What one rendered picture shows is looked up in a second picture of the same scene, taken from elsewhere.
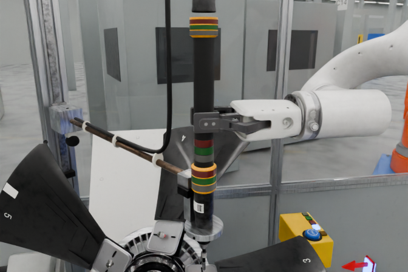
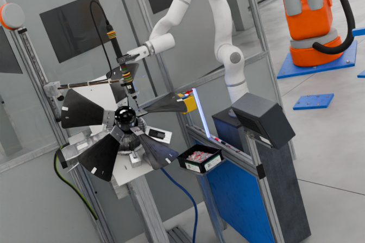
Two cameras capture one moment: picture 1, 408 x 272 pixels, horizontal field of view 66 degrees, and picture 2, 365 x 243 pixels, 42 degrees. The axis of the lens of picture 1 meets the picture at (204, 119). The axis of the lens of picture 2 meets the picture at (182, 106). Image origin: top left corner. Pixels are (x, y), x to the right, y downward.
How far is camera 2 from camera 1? 2.08 m
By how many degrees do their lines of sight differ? 10
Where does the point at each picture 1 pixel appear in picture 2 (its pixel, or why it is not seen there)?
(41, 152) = (70, 91)
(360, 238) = not seen: hidden behind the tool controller
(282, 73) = (149, 28)
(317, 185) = (195, 83)
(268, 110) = (137, 50)
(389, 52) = (166, 21)
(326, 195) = (203, 87)
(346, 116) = (161, 44)
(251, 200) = not seen: hidden behind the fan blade
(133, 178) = (98, 101)
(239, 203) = not seen: hidden behind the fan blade
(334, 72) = (156, 31)
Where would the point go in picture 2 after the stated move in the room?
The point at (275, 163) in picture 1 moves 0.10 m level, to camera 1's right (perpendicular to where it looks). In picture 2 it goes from (166, 78) to (178, 74)
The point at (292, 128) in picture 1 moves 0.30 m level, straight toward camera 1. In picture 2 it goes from (146, 53) to (140, 68)
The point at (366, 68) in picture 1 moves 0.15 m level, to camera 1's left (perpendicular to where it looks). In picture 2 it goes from (165, 26) to (140, 36)
